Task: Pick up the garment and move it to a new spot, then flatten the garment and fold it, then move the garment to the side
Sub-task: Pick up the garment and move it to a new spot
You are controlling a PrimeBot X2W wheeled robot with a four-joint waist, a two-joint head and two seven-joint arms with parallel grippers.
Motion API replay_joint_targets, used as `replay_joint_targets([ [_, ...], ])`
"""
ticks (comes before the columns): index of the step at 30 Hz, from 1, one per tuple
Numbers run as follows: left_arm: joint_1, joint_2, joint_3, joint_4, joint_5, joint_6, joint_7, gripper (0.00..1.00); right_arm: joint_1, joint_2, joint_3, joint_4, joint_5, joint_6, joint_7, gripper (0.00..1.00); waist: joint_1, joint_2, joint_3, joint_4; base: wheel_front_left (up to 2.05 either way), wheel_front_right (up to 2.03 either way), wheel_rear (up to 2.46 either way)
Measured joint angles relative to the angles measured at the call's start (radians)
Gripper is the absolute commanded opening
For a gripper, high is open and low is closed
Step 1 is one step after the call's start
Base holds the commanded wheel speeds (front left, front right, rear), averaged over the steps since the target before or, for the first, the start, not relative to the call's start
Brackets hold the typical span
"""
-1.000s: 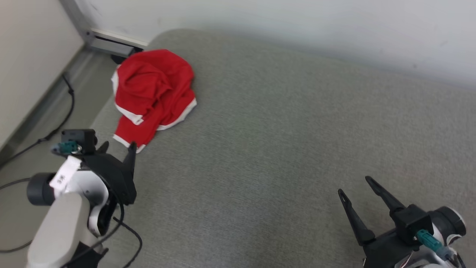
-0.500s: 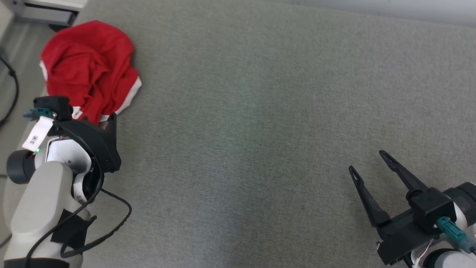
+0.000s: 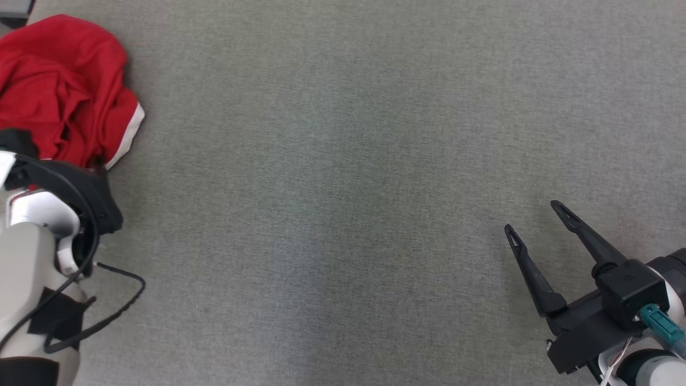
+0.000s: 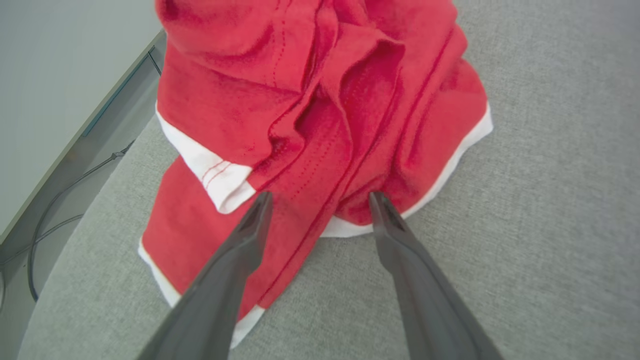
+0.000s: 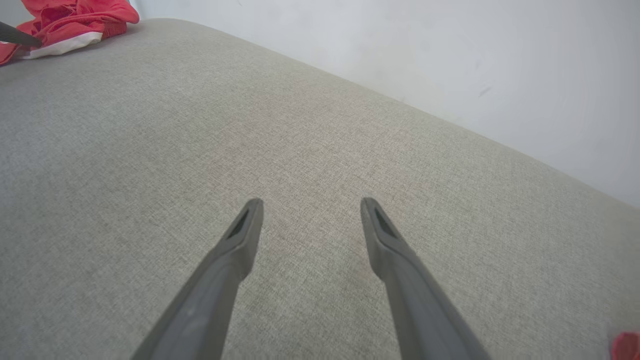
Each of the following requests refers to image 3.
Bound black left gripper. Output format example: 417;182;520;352
3;158;124;236

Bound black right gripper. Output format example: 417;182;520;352
504;200;651;375

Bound red shorts with white stripe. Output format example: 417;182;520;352
0;14;146;171

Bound grey wheeled cart base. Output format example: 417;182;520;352
0;0;36;28

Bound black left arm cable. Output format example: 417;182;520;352
0;155;146;354

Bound teal right camera connector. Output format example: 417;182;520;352
638;304;686;355

